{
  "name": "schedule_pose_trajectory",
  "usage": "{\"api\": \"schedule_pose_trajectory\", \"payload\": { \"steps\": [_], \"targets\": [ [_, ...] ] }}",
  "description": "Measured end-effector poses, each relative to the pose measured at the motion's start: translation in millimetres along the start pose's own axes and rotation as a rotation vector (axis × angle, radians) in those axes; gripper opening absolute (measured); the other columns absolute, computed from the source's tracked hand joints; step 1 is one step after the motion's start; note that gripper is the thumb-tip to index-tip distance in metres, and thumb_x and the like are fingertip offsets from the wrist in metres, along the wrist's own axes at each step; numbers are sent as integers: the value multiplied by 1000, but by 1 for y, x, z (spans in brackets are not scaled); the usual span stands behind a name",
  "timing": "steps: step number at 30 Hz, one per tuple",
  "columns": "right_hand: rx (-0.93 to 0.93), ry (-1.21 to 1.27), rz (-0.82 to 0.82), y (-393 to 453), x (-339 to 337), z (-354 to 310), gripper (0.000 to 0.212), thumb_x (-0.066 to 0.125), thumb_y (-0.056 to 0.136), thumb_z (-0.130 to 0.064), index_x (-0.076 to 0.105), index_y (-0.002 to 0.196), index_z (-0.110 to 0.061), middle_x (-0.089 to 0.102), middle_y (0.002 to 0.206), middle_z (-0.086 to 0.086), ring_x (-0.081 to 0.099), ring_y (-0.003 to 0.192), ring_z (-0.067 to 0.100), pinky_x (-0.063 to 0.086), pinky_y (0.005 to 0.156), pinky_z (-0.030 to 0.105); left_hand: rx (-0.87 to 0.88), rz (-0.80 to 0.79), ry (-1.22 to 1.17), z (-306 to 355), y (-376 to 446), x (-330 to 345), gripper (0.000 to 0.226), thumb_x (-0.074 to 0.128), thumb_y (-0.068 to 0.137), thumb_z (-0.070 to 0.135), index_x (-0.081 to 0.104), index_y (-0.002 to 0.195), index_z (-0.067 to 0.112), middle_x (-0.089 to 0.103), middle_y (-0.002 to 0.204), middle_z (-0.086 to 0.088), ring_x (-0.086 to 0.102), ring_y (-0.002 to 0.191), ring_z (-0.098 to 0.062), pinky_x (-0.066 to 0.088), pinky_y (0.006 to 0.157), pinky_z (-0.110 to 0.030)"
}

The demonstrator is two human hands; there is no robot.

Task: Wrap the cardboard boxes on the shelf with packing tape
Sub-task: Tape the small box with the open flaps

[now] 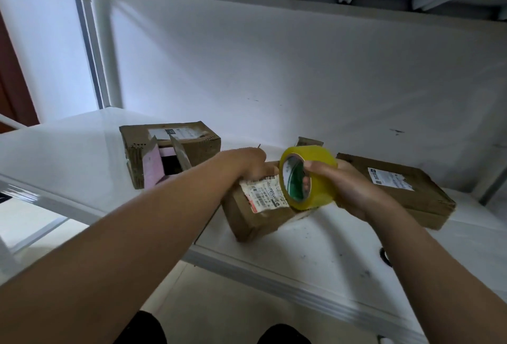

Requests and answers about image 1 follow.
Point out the red-brown door frame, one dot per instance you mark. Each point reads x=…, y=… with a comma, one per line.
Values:
x=14, y=86

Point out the white metal shelf rack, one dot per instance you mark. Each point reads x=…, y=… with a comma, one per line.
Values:
x=63, y=157

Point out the corrugated cardboard box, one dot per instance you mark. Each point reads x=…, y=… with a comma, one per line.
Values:
x=253, y=225

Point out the person's left hand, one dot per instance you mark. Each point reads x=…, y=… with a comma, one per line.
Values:
x=252, y=164

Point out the person's right hand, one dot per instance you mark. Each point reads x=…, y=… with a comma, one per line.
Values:
x=352, y=189

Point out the yellow tape roll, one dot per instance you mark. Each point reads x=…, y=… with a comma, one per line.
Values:
x=321, y=189

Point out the person's left forearm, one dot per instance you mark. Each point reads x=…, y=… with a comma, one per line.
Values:
x=103, y=268

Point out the person's right forearm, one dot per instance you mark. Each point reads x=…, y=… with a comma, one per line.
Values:
x=443, y=284

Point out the long cardboard box white label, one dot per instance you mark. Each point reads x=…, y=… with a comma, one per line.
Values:
x=131, y=150

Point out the person's black trousers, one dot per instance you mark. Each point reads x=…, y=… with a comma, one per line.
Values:
x=142, y=330

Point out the small cardboard box red label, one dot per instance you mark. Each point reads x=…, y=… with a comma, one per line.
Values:
x=310, y=142

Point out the pink carton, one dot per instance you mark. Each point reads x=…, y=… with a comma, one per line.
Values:
x=152, y=167

